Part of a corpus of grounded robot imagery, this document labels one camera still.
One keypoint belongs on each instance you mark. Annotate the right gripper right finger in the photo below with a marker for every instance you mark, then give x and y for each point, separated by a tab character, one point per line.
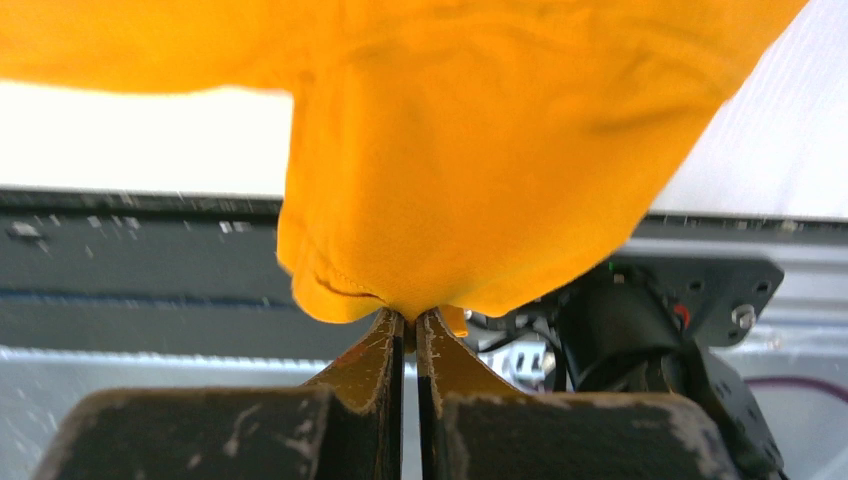
474	425

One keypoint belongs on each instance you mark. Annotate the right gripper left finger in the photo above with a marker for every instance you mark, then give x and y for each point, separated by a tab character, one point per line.
343	423

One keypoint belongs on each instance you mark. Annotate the yellow t-shirt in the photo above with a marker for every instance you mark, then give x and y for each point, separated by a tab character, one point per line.
459	154

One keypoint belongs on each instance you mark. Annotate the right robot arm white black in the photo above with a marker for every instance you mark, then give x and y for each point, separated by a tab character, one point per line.
620	331

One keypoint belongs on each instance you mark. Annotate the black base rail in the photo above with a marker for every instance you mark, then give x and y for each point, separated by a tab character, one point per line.
197	276

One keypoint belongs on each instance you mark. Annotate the white slotted cable duct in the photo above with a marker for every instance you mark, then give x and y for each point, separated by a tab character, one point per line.
151	359

